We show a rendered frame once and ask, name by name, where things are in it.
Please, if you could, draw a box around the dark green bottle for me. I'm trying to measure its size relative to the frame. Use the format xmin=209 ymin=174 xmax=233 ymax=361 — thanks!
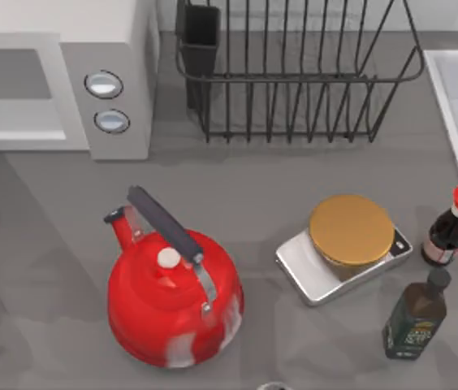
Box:
xmin=382 ymin=267 xmax=452 ymax=362

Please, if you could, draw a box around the red kettle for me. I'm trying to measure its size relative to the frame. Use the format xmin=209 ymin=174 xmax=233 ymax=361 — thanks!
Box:
xmin=103 ymin=184 xmax=246 ymax=370

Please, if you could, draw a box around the larger round microwave knob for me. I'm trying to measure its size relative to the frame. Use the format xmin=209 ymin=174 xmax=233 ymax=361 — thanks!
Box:
xmin=84 ymin=69 xmax=125 ymax=100

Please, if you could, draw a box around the black wire dish rack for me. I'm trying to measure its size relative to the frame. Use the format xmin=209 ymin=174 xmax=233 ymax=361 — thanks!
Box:
xmin=174 ymin=0 xmax=425 ymax=145

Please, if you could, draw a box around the smaller round microwave knob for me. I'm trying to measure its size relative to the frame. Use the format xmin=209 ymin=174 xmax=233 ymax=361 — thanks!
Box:
xmin=93 ymin=108 xmax=132 ymax=135

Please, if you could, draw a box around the dark bottle with red cap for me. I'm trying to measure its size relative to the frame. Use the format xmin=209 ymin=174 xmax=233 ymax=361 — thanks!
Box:
xmin=421 ymin=184 xmax=458 ymax=268

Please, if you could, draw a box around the pale microwave oven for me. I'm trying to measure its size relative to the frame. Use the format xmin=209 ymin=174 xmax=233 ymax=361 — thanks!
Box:
xmin=0 ymin=0 xmax=161 ymax=163

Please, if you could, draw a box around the jar with gold lid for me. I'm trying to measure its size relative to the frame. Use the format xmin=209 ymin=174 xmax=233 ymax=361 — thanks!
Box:
xmin=309 ymin=194 xmax=396 ymax=283

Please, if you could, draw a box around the black cutlery holder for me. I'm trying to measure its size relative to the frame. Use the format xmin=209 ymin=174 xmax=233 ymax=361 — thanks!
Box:
xmin=175 ymin=2 xmax=222 ymax=110

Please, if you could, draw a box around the silver kitchen scale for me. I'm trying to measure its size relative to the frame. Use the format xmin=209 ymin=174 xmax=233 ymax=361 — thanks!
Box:
xmin=274 ymin=225 xmax=413 ymax=307

